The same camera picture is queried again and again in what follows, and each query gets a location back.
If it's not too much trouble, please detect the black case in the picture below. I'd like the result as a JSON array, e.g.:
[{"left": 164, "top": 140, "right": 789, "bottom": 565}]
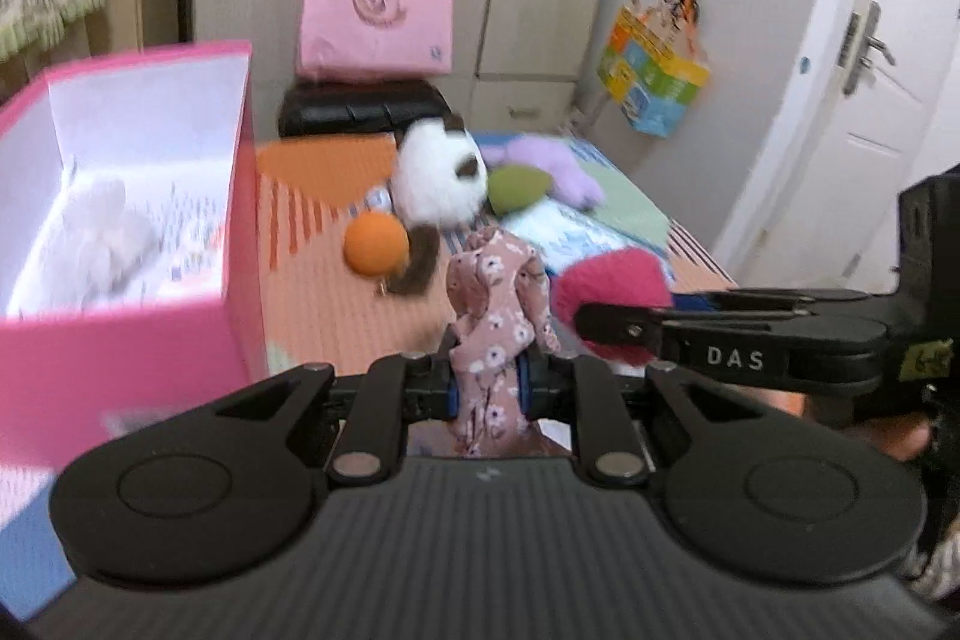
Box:
[{"left": 277, "top": 76, "right": 455, "bottom": 140}]

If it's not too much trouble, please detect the white plush toy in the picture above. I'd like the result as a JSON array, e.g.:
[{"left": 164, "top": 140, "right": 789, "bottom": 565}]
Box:
[{"left": 56, "top": 179, "right": 162, "bottom": 304}]

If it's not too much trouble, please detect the red fluffy plush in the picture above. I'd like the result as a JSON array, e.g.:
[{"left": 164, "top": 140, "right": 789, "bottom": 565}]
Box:
[{"left": 551, "top": 246, "right": 674, "bottom": 365}]

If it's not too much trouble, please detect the printed paper sheet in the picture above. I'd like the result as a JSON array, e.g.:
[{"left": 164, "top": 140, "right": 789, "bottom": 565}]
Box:
[{"left": 139, "top": 179, "right": 230, "bottom": 300}]

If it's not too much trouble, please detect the white door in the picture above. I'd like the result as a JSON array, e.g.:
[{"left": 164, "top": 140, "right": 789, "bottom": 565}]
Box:
[{"left": 712, "top": 0, "right": 960, "bottom": 311}]

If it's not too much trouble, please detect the pink floral cloth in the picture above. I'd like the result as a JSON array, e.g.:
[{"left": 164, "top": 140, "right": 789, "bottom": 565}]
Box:
[{"left": 446, "top": 227, "right": 562, "bottom": 457}]

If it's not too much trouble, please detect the purple plush toy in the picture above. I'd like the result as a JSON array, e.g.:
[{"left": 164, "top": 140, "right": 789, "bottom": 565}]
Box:
[{"left": 480, "top": 134, "right": 607, "bottom": 208}]

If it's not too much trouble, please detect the metal door handle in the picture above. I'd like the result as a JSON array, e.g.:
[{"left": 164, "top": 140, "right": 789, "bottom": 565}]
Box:
[{"left": 841, "top": 1, "right": 897, "bottom": 97}]

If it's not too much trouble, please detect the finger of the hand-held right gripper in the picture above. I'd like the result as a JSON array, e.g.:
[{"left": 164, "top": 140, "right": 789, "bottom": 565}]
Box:
[
  {"left": 671, "top": 286, "right": 899, "bottom": 319},
  {"left": 574, "top": 301, "right": 891, "bottom": 390}
]

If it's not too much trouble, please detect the green plush toy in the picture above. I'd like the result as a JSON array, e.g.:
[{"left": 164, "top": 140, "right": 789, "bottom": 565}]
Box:
[{"left": 486, "top": 164, "right": 554, "bottom": 216}]

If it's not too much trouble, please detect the white plush cat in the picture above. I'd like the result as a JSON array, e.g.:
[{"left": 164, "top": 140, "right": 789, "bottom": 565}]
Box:
[{"left": 388, "top": 115, "right": 494, "bottom": 300}]

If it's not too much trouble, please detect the pink storage box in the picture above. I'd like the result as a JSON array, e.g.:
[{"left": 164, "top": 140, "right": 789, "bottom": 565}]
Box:
[{"left": 0, "top": 38, "right": 265, "bottom": 465}]

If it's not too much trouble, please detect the orange plush ball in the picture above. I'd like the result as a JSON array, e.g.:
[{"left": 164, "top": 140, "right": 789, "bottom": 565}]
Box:
[{"left": 343, "top": 212, "right": 411, "bottom": 275}]

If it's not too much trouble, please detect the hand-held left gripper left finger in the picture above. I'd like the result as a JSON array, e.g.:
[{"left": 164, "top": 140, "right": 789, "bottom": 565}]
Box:
[{"left": 214, "top": 351, "right": 461, "bottom": 487}]

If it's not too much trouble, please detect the colourful hanging bag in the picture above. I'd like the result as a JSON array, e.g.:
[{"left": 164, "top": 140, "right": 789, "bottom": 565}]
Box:
[{"left": 596, "top": 0, "right": 712, "bottom": 140}]

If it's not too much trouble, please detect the person's right hand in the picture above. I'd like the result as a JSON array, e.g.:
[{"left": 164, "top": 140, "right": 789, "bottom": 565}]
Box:
[{"left": 844, "top": 417, "right": 935, "bottom": 462}]

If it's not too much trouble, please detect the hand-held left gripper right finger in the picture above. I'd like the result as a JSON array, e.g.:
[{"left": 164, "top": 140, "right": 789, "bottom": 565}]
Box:
[{"left": 517, "top": 351, "right": 743, "bottom": 489}]

